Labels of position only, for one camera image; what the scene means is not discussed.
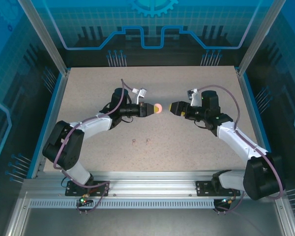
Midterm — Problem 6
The blue table edge strip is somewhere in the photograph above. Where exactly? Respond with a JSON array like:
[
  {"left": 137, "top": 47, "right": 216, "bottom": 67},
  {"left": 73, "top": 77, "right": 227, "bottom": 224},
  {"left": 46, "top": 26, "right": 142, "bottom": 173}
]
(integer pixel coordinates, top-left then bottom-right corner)
[
  {"left": 243, "top": 72, "right": 281, "bottom": 179},
  {"left": 27, "top": 71, "right": 66, "bottom": 179}
]

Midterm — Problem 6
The small LED connector board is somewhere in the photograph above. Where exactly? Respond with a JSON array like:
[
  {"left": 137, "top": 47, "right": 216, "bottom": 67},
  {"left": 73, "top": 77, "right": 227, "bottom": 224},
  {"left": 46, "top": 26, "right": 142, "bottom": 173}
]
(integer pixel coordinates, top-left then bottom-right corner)
[
  {"left": 220, "top": 196, "right": 234, "bottom": 206},
  {"left": 79, "top": 193, "right": 93, "bottom": 206}
]

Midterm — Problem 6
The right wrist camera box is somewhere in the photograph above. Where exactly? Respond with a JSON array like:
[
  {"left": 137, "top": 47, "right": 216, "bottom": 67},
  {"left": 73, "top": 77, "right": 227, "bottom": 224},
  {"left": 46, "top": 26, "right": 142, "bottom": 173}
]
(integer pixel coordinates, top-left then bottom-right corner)
[{"left": 186, "top": 88, "right": 203, "bottom": 107}]

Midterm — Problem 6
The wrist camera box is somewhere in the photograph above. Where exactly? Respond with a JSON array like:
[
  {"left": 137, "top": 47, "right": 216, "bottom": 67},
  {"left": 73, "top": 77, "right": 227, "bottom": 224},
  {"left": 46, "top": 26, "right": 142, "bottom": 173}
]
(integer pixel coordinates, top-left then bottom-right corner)
[
  {"left": 186, "top": 88, "right": 203, "bottom": 107},
  {"left": 132, "top": 88, "right": 148, "bottom": 105}
]

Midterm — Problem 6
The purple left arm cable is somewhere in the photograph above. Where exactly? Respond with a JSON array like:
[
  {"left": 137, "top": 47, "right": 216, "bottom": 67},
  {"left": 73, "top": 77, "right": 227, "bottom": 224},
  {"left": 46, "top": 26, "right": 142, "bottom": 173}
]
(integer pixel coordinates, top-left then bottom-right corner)
[{"left": 53, "top": 78, "right": 141, "bottom": 214}]

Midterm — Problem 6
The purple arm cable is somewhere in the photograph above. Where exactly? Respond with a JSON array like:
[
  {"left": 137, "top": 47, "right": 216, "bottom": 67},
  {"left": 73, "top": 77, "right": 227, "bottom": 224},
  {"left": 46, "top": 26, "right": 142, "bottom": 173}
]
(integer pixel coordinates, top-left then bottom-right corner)
[
  {"left": 53, "top": 78, "right": 141, "bottom": 214},
  {"left": 196, "top": 85, "right": 286, "bottom": 214}
]

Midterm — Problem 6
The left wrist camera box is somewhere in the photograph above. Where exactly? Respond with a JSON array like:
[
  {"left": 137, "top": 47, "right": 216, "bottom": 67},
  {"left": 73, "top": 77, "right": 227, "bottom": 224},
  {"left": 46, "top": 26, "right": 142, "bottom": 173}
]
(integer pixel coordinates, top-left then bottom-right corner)
[{"left": 132, "top": 88, "right": 148, "bottom": 105}]

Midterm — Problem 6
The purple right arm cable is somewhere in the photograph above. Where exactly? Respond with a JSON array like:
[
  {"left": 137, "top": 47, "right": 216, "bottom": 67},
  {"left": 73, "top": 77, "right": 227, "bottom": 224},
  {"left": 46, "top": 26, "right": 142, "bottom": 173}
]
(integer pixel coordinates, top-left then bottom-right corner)
[{"left": 196, "top": 85, "right": 286, "bottom": 214}]

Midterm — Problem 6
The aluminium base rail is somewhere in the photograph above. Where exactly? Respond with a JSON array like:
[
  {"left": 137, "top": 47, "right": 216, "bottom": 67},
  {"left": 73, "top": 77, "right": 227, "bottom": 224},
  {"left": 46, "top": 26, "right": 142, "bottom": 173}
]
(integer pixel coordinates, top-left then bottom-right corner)
[{"left": 22, "top": 171, "right": 285, "bottom": 200}]

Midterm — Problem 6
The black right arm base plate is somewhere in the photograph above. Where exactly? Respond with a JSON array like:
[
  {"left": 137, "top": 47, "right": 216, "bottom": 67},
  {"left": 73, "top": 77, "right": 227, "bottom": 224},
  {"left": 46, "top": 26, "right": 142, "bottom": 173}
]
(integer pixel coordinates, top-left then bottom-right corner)
[{"left": 195, "top": 180, "right": 241, "bottom": 197}]

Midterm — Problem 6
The aluminium frame post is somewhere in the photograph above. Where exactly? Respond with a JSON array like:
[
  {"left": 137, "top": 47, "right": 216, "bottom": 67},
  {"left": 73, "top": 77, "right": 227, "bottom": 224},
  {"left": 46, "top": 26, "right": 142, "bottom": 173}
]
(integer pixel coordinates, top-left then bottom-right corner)
[
  {"left": 17, "top": 0, "right": 71, "bottom": 76},
  {"left": 237, "top": 0, "right": 288, "bottom": 77}
]

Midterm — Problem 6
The slotted aluminium cable duct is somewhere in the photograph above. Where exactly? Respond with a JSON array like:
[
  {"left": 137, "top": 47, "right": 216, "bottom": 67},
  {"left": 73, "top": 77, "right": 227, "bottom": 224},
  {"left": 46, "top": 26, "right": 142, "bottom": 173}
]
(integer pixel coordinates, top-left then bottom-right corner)
[{"left": 29, "top": 199, "right": 218, "bottom": 210}]

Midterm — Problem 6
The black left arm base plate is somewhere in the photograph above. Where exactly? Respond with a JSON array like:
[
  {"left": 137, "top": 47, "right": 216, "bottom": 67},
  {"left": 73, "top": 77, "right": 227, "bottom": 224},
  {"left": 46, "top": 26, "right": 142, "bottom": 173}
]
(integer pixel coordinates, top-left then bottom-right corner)
[{"left": 65, "top": 180, "right": 111, "bottom": 197}]

